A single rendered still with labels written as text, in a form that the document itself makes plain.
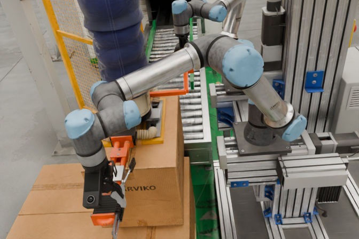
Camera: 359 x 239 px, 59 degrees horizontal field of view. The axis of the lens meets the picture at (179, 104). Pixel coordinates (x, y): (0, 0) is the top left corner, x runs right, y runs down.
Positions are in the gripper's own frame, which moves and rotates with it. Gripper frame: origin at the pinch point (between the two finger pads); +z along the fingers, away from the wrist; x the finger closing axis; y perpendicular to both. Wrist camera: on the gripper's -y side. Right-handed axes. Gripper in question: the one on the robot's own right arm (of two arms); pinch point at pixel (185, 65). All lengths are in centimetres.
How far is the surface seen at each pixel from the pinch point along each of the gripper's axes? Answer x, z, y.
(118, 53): -24, -29, 40
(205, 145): 8, 63, -5
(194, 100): 3, 65, -64
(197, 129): 4, 66, -27
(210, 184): 10, 120, -22
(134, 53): -19, -27, 38
